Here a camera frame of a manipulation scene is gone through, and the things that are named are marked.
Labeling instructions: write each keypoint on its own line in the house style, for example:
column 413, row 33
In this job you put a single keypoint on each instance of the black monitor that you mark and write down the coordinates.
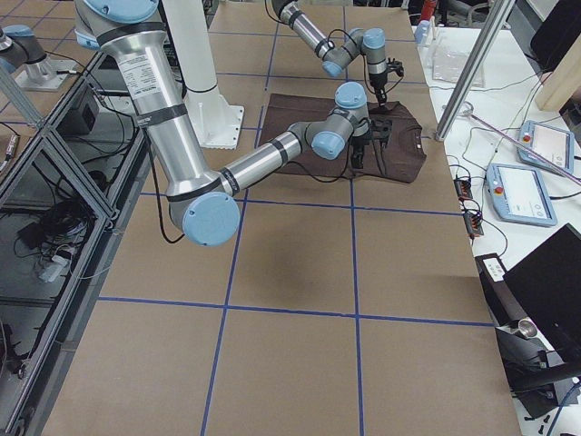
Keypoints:
column 547, row 286

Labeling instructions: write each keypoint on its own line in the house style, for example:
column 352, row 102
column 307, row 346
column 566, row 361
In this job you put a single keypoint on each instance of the far teach pendant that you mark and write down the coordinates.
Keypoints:
column 554, row 144

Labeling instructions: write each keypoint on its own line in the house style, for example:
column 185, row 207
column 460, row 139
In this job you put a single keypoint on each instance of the aluminium frame rack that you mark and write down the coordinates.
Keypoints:
column 65, row 199

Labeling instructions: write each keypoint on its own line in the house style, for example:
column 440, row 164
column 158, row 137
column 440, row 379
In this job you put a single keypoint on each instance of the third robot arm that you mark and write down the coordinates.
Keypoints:
column 20, row 48

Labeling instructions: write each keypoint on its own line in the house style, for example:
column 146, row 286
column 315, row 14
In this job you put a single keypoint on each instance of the clear plastic bag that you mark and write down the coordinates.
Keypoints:
column 449, row 58

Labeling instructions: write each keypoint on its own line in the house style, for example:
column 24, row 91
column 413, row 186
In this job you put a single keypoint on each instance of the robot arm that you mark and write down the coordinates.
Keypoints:
column 163, row 53
column 338, row 48

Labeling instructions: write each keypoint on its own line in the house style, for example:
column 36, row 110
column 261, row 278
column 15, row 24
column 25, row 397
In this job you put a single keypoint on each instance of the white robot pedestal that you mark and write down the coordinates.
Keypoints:
column 217, row 124

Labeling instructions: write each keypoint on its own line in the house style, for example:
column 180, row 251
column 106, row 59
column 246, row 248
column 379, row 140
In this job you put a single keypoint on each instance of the aluminium frame post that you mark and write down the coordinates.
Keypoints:
column 487, row 36

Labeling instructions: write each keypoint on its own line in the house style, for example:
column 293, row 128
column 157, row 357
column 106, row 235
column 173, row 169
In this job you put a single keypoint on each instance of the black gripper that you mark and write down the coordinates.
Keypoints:
column 378, row 83
column 359, row 142

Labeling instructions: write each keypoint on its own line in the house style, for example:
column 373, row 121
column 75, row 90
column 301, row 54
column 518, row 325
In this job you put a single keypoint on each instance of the red cylinder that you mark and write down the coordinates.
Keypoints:
column 428, row 9

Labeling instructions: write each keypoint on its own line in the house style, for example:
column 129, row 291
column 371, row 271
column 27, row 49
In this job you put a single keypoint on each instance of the teach pendant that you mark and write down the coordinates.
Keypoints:
column 554, row 144
column 519, row 195

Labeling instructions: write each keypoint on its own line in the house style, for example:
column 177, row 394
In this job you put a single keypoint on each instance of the dark brown t-shirt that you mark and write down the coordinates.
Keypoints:
column 391, row 150

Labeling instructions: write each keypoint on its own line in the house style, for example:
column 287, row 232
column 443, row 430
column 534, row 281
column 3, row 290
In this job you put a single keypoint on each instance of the near teach pendant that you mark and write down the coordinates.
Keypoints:
column 519, row 195

